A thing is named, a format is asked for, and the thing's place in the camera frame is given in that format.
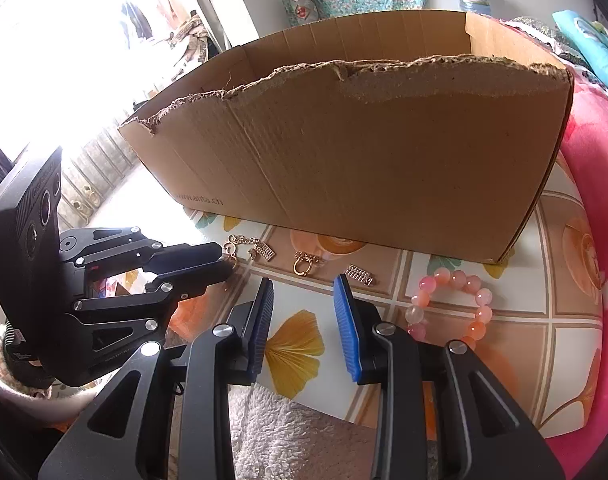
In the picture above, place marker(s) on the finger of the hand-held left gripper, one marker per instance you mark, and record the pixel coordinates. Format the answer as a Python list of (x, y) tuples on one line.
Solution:
[(189, 255), (199, 280)]

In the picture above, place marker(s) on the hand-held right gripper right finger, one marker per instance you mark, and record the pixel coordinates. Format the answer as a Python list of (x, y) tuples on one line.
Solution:
[(348, 330)]

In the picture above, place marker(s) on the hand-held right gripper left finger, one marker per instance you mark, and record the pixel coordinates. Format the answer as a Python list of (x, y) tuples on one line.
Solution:
[(259, 330)]

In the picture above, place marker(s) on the gold hoop earring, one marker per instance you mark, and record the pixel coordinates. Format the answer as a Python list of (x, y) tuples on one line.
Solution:
[(304, 270)]

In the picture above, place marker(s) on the brown cardboard box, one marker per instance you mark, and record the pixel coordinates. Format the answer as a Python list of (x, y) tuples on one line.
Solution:
[(359, 160)]

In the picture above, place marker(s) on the hanging clothes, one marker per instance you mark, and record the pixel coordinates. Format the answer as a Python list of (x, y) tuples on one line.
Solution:
[(134, 15)]

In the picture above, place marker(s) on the pink floral blanket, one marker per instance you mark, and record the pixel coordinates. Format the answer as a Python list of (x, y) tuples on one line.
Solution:
[(604, 160)]

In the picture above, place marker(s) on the grey lace cloth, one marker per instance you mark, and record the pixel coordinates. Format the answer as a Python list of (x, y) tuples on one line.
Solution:
[(544, 35)]

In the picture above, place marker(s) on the blue patterned quilt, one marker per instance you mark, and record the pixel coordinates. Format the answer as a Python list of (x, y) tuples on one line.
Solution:
[(594, 40)]

